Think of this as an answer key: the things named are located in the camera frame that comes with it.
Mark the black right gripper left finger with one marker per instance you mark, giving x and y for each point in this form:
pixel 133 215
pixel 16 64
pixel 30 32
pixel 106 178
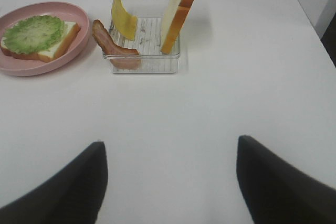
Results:
pixel 73 195

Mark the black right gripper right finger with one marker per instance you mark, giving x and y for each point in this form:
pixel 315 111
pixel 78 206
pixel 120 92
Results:
pixel 277 192

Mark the bacon strip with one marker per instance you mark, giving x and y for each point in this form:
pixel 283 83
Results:
pixel 106 43

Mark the green lettuce leaf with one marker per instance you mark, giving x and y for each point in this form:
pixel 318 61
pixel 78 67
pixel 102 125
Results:
pixel 34 34

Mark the bread slice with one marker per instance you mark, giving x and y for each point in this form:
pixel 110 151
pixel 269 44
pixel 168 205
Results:
pixel 172 22
pixel 52 53

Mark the yellow cheese slice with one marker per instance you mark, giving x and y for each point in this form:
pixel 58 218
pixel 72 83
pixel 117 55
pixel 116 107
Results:
pixel 124 22

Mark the pink round plate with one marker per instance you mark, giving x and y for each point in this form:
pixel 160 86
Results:
pixel 63 10

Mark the right clear plastic tray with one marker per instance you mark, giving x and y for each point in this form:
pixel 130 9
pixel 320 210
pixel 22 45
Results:
pixel 147 41

